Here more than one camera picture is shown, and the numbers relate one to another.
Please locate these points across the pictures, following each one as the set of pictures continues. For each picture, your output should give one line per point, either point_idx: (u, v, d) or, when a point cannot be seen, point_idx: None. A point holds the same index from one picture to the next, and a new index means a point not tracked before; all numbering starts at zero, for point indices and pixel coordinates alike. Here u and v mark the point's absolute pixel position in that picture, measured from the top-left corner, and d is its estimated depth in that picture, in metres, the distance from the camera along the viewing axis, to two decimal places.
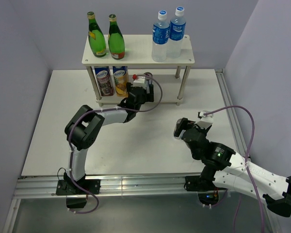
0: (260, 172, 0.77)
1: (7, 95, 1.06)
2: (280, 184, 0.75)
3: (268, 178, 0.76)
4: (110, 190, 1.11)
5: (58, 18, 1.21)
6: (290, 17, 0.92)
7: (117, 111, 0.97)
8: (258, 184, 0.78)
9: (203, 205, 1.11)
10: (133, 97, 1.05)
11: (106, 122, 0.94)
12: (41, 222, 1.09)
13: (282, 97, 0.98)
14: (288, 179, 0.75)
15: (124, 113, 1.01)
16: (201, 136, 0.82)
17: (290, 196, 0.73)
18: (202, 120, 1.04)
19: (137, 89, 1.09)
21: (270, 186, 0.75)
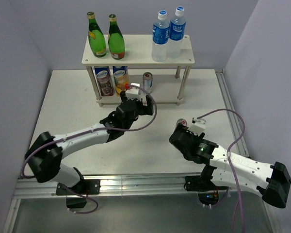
0: (242, 161, 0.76)
1: (7, 95, 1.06)
2: (264, 171, 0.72)
3: (251, 166, 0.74)
4: (110, 190, 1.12)
5: (58, 18, 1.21)
6: (290, 17, 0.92)
7: (94, 133, 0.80)
8: (244, 174, 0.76)
9: (203, 205, 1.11)
10: (121, 113, 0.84)
11: (80, 146, 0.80)
12: (41, 222, 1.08)
13: (282, 96, 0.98)
14: (273, 165, 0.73)
15: (104, 133, 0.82)
16: (184, 136, 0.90)
17: (274, 181, 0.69)
18: (194, 124, 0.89)
19: (128, 103, 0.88)
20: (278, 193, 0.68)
21: (253, 174, 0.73)
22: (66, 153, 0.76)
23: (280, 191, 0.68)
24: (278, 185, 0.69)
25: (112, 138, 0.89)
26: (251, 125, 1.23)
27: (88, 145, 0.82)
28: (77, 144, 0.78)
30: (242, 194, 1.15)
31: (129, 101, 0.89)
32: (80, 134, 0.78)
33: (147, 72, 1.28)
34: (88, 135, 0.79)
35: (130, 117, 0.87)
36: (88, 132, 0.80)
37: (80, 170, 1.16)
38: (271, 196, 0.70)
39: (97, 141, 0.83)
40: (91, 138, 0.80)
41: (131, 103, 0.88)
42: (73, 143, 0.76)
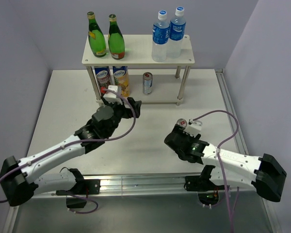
0: (231, 157, 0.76)
1: (7, 95, 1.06)
2: (252, 163, 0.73)
3: (240, 159, 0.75)
4: (110, 190, 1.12)
5: (58, 18, 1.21)
6: (290, 17, 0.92)
7: (65, 149, 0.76)
8: (234, 169, 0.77)
9: (203, 205, 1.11)
10: (97, 122, 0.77)
11: (53, 165, 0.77)
12: (41, 222, 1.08)
13: (282, 96, 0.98)
14: (262, 157, 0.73)
15: (78, 147, 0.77)
16: (177, 137, 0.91)
17: (263, 173, 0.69)
18: (190, 126, 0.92)
19: (106, 109, 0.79)
20: (266, 184, 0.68)
21: (242, 167, 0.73)
22: (36, 175, 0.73)
23: (269, 182, 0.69)
24: (266, 176, 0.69)
25: (91, 149, 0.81)
26: (251, 125, 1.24)
27: (63, 160, 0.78)
28: (47, 164, 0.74)
30: (243, 194, 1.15)
31: (107, 107, 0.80)
32: (48, 154, 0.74)
33: (147, 72, 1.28)
34: (58, 152, 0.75)
35: (109, 124, 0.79)
36: (58, 149, 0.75)
37: (80, 170, 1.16)
38: (262, 189, 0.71)
39: (72, 155, 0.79)
40: (63, 155, 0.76)
41: (109, 108, 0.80)
42: (40, 166, 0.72)
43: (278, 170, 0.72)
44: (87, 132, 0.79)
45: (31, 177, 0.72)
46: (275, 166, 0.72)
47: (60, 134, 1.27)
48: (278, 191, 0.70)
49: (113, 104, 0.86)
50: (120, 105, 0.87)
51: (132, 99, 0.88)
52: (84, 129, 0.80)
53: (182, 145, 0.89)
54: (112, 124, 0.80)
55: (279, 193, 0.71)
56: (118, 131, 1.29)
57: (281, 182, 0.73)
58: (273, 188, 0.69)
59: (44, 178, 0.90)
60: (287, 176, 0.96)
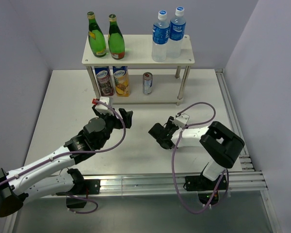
0: (188, 131, 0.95)
1: (6, 95, 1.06)
2: (202, 131, 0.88)
3: (194, 131, 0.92)
4: (110, 190, 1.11)
5: (58, 18, 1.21)
6: (289, 16, 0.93)
7: (53, 161, 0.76)
8: (191, 140, 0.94)
9: (203, 205, 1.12)
10: (88, 133, 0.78)
11: (41, 177, 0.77)
12: (40, 223, 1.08)
13: (282, 96, 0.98)
14: (210, 125, 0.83)
15: (66, 158, 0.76)
16: (157, 128, 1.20)
17: (208, 135, 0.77)
18: (176, 120, 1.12)
19: (97, 121, 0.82)
20: (209, 145, 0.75)
21: (194, 136, 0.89)
22: (24, 187, 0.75)
23: (213, 142, 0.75)
24: (209, 137, 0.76)
25: (81, 160, 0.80)
26: (251, 125, 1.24)
27: (53, 172, 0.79)
28: (35, 177, 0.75)
30: (243, 194, 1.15)
31: (98, 119, 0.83)
32: (37, 166, 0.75)
33: (147, 72, 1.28)
34: (46, 164, 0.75)
35: (101, 136, 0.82)
36: (47, 161, 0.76)
37: (80, 170, 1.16)
38: (211, 152, 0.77)
39: (62, 167, 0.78)
40: (52, 168, 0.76)
41: (101, 122, 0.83)
42: (27, 178, 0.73)
43: (228, 135, 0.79)
44: (76, 143, 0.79)
45: (19, 190, 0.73)
46: (224, 131, 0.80)
47: (60, 134, 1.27)
48: (226, 152, 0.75)
49: (105, 115, 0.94)
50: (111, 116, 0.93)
51: (123, 110, 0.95)
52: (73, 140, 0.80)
53: (159, 135, 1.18)
54: (103, 136, 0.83)
55: (230, 158, 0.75)
56: (117, 131, 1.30)
57: (234, 147, 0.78)
58: (218, 148, 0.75)
59: (36, 185, 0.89)
60: (287, 176, 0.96)
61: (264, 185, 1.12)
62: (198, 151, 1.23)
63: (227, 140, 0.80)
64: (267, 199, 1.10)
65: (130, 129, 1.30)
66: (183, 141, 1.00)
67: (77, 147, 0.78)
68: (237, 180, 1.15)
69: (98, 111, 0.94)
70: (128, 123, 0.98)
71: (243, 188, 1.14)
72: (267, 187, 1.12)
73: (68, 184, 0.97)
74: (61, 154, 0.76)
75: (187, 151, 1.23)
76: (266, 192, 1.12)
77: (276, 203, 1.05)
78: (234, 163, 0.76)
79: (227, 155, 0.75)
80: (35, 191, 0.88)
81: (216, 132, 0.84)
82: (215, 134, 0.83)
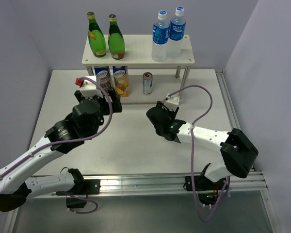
0: (202, 131, 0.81)
1: (6, 95, 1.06)
2: (221, 136, 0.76)
3: (210, 134, 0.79)
4: (110, 190, 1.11)
5: (58, 18, 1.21)
6: (289, 16, 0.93)
7: (33, 158, 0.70)
8: (203, 142, 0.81)
9: (203, 205, 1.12)
10: (78, 115, 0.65)
11: (28, 174, 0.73)
12: (40, 223, 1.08)
13: (282, 96, 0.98)
14: (231, 131, 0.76)
15: (47, 152, 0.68)
16: (160, 113, 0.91)
17: (229, 144, 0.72)
18: (166, 103, 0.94)
19: (89, 102, 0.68)
20: (229, 155, 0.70)
21: (210, 141, 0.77)
22: (11, 186, 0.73)
23: (234, 153, 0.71)
24: (232, 148, 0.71)
25: (67, 148, 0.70)
26: (251, 125, 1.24)
27: (39, 167, 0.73)
28: (18, 176, 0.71)
30: (242, 194, 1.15)
31: (90, 101, 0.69)
32: (18, 165, 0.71)
33: (147, 72, 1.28)
34: (27, 162, 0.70)
35: (92, 121, 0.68)
36: (27, 158, 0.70)
37: (80, 170, 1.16)
38: (229, 162, 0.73)
39: (46, 160, 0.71)
40: (32, 164, 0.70)
41: (93, 103, 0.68)
42: (10, 179, 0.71)
43: (247, 145, 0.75)
44: (62, 128, 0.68)
45: (6, 190, 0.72)
46: (244, 141, 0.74)
47: None
48: (244, 164, 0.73)
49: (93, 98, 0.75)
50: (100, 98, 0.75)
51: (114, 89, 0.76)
52: (58, 124, 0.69)
53: (162, 122, 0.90)
54: (96, 120, 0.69)
55: (245, 170, 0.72)
56: (117, 131, 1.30)
57: (249, 159, 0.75)
58: (237, 159, 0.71)
59: (39, 182, 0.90)
60: (287, 176, 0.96)
61: (264, 185, 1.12)
62: (198, 151, 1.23)
63: (244, 150, 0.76)
64: (267, 200, 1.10)
65: (130, 129, 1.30)
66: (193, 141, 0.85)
67: (63, 133, 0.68)
68: (237, 180, 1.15)
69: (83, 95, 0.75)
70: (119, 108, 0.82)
71: (243, 188, 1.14)
72: (267, 187, 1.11)
73: (69, 182, 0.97)
74: (40, 148, 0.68)
75: (187, 151, 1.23)
76: (266, 192, 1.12)
77: (277, 203, 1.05)
78: (247, 175, 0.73)
79: (244, 167, 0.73)
80: (38, 188, 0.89)
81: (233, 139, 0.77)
82: (232, 141, 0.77)
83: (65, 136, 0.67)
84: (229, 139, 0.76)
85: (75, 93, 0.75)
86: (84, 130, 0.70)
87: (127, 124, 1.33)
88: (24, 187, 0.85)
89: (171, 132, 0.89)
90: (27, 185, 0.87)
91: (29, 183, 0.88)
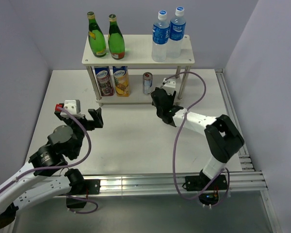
0: (194, 115, 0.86)
1: (6, 95, 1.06)
2: (209, 120, 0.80)
3: (200, 118, 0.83)
4: (110, 190, 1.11)
5: (58, 18, 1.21)
6: (289, 16, 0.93)
7: (17, 183, 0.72)
8: (194, 126, 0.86)
9: (203, 205, 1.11)
10: (52, 144, 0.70)
11: (15, 196, 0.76)
12: (40, 223, 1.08)
13: (282, 97, 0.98)
14: (219, 117, 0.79)
15: (30, 177, 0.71)
16: (164, 96, 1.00)
17: (214, 126, 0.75)
18: (164, 87, 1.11)
19: (65, 129, 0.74)
20: (212, 135, 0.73)
21: (199, 123, 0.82)
22: None
23: (217, 135, 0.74)
24: (216, 129, 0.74)
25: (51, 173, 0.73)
26: (251, 125, 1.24)
27: (25, 190, 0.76)
28: (5, 199, 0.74)
30: (243, 194, 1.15)
31: (66, 127, 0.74)
32: (4, 190, 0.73)
33: (147, 72, 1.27)
34: (11, 187, 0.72)
35: (71, 146, 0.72)
36: (12, 182, 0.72)
37: (80, 170, 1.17)
38: (212, 143, 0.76)
39: (31, 184, 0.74)
40: (17, 189, 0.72)
41: (68, 130, 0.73)
42: None
43: (233, 131, 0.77)
44: (44, 154, 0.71)
45: None
46: (231, 127, 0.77)
47: None
48: (225, 148, 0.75)
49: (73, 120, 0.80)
50: (80, 118, 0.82)
51: (94, 110, 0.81)
52: (41, 149, 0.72)
53: (163, 105, 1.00)
54: (74, 145, 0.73)
55: (227, 153, 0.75)
56: (117, 131, 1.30)
57: (234, 144, 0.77)
58: (219, 142, 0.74)
59: (27, 196, 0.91)
60: (287, 176, 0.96)
61: (264, 185, 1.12)
62: (198, 151, 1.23)
63: (230, 136, 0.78)
64: (267, 200, 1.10)
65: (130, 129, 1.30)
66: (185, 124, 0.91)
67: (45, 159, 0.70)
68: (238, 180, 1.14)
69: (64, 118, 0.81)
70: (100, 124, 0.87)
71: (243, 188, 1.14)
72: (267, 187, 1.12)
73: (63, 187, 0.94)
74: (24, 174, 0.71)
75: (187, 151, 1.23)
76: (266, 192, 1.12)
77: (277, 203, 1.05)
78: (229, 158, 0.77)
79: (226, 151, 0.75)
80: (26, 202, 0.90)
81: (221, 125, 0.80)
82: (219, 127, 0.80)
83: (47, 162, 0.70)
84: (216, 124, 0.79)
85: (55, 113, 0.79)
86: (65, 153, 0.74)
87: (127, 124, 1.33)
88: (10, 206, 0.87)
89: (169, 116, 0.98)
90: (15, 201, 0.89)
91: (17, 199, 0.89)
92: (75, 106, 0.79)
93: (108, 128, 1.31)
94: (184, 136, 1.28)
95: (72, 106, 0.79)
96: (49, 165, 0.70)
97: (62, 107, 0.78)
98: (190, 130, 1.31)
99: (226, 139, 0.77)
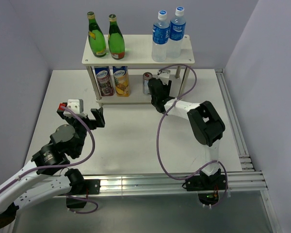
0: (181, 102, 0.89)
1: (7, 95, 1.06)
2: (193, 106, 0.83)
3: (185, 104, 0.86)
4: (110, 190, 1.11)
5: (58, 18, 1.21)
6: (289, 16, 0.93)
7: (19, 181, 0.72)
8: (181, 112, 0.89)
9: (203, 205, 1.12)
10: (55, 143, 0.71)
11: (17, 195, 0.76)
12: (40, 223, 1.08)
13: (281, 96, 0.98)
14: (202, 103, 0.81)
15: (33, 176, 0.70)
16: (159, 86, 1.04)
17: (196, 110, 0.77)
18: (159, 76, 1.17)
19: (66, 129, 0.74)
20: (193, 117, 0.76)
21: (184, 109, 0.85)
22: (1, 207, 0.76)
23: (198, 117, 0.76)
24: (196, 112, 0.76)
25: (52, 172, 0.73)
26: (251, 125, 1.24)
27: (27, 189, 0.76)
28: (7, 198, 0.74)
30: (243, 194, 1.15)
31: (67, 128, 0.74)
32: (6, 188, 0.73)
33: (147, 72, 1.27)
34: (14, 185, 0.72)
35: (72, 144, 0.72)
36: (14, 181, 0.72)
37: (80, 170, 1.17)
38: (193, 125, 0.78)
39: (33, 183, 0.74)
40: (19, 187, 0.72)
41: (70, 129, 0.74)
42: None
43: (214, 116, 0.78)
44: (47, 153, 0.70)
45: None
46: (211, 111, 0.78)
47: None
48: (205, 130, 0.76)
49: (74, 119, 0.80)
50: (83, 117, 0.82)
51: (96, 110, 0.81)
52: (44, 148, 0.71)
53: (158, 94, 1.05)
54: (76, 144, 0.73)
55: (208, 135, 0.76)
56: (117, 131, 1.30)
57: (218, 129, 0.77)
58: (200, 124, 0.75)
59: (28, 196, 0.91)
60: (287, 176, 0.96)
61: (264, 185, 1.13)
62: (198, 151, 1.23)
63: (212, 121, 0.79)
64: (267, 200, 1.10)
65: (130, 129, 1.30)
66: (172, 110, 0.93)
67: (48, 158, 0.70)
68: (238, 180, 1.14)
69: (66, 116, 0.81)
70: (102, 123, 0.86)
71: (243, 188, 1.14)
72: (267, 187, 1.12)
73: (63, 187, 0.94)
74: (26, 172, 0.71)
75: (187, 151, 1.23)
76: (266, 192, 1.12)
77: (277, 203, 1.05)
78: (210, 141, 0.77)
79: (206, 132, 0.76)
80: (27, 202, 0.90)
81: (204, 111, 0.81)
82: (203, 113, 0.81)
83: (50, 161, 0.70)
84: (200, 109, 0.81)
85: (57, 111, 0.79)
86: (67, 152, 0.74)
87: (127, 124, 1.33)
88: (11, 205, 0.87)
89: (161, 106, 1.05)
90: (15, 201, 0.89)
91: (18, 199, 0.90)
92: (79, 106, 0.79)
93: (108, 127, 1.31)
94: (184, 136, 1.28)
95: (76, 106, 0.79)
96: (51, 164, 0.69)
97: (65, 106, 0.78)
98: (191, 130, 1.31)
99: (208, 123, 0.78)
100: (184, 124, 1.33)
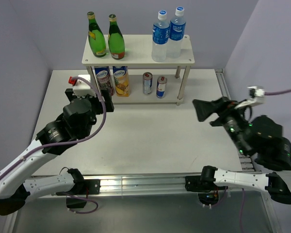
0: None
1: (6, 95, 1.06)
2: None
3: None
4: (110, 190, 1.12)
5: (58, 18, 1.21)
6: (290, 16, 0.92)
7: (25, 161, 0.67)
8: None
9: (203, 205, 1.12)
10: (68, 116, 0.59)
11: (24, 177, 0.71)
12: (40, 223, 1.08)
13: (282, 97, 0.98)
14: None
15: (40, 155, 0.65)
16: (277, 130, 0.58)
17: None
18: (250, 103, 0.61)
19: (82, 101, 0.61)
20: None
21: None
22: (8, 191, 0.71)
23: None
24: None
25: (59, 150, 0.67)
26: None
27: (34, 170, 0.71)
28: (12, 181, 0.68)
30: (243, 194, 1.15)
31: (84, 100, 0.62)
32: (11, 171, 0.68)
33: (147, 72, 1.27)
34: (20, 166, 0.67)
35: (85, 119, 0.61)
36: (20, 162, 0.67)
37: (80, 169, 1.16)
38: None
39: (40, 163, 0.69)
40: (25, 168, 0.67)
41: (85, 101, 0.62)
42: (4, 185, 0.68)
43: None
44: (53, 129, 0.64)
45: (0, 196, 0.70)
46: None
47: None
48: None
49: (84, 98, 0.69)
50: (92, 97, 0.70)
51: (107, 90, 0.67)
52: (50, 125, 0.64)
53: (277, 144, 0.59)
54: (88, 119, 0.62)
55: None
56: (117, 131, 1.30)
57: None
58: None
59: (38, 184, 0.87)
60: None
61: None
62: (198, 151, 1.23)
63: None
64: (268, 199, 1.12)
65: (130, 129, 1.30)
66: None
67: (54, 135, 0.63)
68: None
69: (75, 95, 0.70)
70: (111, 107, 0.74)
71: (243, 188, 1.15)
72: None
73: (68, 182, 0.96)
74: (31, 151, 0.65)
75: (187, 151, 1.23)
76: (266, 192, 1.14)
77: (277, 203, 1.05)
78: None
79: None
80: (37, 190, 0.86)
81: None
82: None
83: (56, 137, 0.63)
84: None
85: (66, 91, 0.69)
86: (76, 130, 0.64)
87: (127, 124, 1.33)
88: (22, 190, 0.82)
89: (282, 162, 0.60)
90: (26, 187, 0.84)
91: (28, 185, 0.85)
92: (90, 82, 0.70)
93: (107, 128, 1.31)
94: (185, 136, 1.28)
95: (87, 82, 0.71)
96: (58, 141, 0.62)
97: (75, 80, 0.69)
98: (190, 130, 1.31)
99: None
100: (185, 124, 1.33)
